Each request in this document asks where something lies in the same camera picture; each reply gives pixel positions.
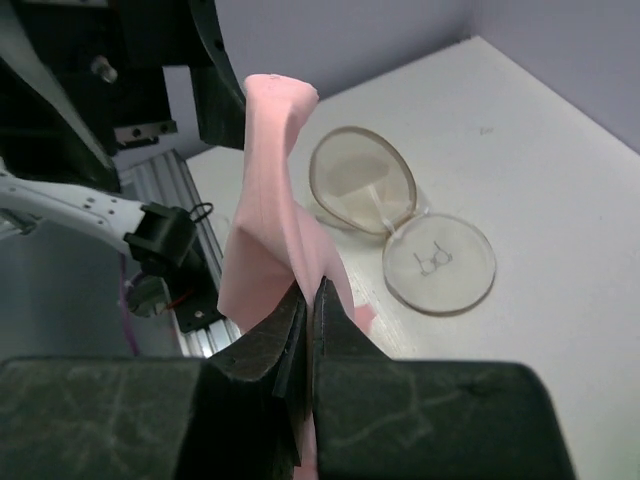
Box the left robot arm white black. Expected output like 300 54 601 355
1 1 246 276

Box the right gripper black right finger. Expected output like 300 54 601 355
313 280 575 479

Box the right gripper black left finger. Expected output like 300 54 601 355
1 287 306 479

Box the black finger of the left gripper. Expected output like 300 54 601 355
189 1 246 149
1 61 120 193

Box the aluminium mounting rail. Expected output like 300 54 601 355
121 150 240 358

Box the round mesh laundry bag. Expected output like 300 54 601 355
309 126 497 316

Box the pink bra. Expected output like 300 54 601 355
217 73 377 480

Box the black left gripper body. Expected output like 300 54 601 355
49 0 211 149

